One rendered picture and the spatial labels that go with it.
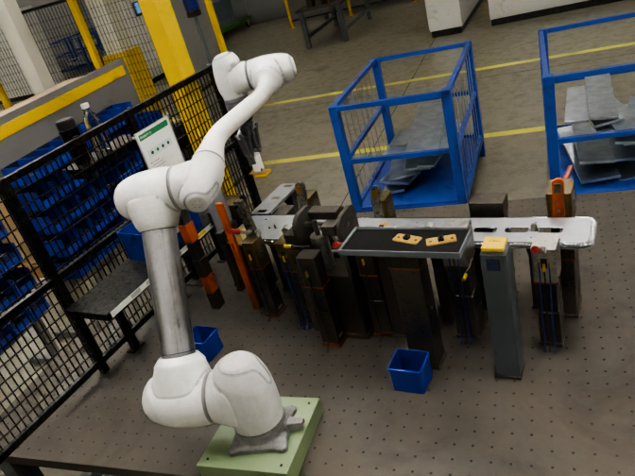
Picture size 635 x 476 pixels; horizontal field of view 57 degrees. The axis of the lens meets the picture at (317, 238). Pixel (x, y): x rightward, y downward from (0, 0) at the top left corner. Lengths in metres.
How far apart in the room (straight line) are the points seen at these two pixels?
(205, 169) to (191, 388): 0.62
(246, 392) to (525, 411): 0.78
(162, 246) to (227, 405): 0.49
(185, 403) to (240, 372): 0.19
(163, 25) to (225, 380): 1.74
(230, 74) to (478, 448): 1.42
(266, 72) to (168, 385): 1.06
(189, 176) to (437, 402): 0.99
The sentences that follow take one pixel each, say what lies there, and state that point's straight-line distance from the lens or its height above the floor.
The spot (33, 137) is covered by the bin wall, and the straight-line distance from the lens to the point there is 4.12.
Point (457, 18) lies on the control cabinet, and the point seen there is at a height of 0.22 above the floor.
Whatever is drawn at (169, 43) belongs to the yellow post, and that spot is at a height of 1.71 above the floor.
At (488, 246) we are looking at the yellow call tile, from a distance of 1.65.
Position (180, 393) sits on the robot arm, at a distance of 1.76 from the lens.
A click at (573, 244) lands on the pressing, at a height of 1.00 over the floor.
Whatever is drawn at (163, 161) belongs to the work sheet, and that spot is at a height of 1.29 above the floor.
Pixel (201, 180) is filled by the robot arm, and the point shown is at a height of 1.48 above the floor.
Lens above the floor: 2.02
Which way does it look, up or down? 27 degrees down
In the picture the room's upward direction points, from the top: 16 degrees counter-clockwise
